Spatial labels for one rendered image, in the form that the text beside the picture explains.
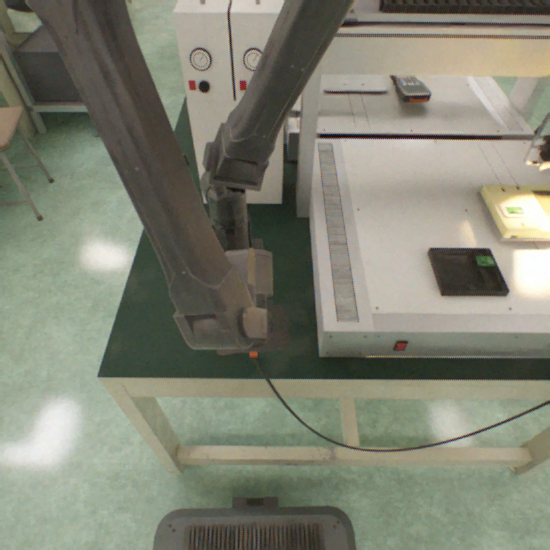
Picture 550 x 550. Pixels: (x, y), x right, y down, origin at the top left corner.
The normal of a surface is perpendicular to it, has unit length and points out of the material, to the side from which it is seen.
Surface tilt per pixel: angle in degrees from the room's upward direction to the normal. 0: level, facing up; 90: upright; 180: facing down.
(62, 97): 90
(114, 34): 70
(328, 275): 0
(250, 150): 109
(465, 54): 90
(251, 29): 90
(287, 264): 0
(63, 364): 0
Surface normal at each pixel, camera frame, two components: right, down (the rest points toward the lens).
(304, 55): 0.09, 0.93
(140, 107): 0.89, -0.06
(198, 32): 0.00, 0.76
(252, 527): 0.00, -0.65
